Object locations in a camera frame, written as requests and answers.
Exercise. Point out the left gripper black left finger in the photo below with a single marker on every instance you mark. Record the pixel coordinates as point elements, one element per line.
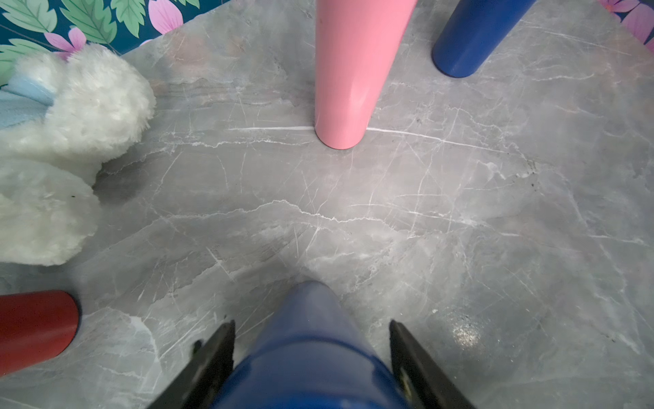
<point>200,381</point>

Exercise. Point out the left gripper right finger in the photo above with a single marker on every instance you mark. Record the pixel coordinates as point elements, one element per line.
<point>423,382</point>

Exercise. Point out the dark blue thermos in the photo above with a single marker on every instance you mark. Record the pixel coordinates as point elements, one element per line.
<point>311,355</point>

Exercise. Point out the red thermos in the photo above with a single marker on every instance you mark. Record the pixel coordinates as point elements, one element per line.
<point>36,327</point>

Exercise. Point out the pink thermos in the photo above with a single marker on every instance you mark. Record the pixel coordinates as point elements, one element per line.
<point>356,43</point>

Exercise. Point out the blue thermos right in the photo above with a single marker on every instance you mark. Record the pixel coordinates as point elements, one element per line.
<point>474,30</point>

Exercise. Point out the white teddy bear plush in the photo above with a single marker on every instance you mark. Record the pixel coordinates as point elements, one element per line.
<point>61,120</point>

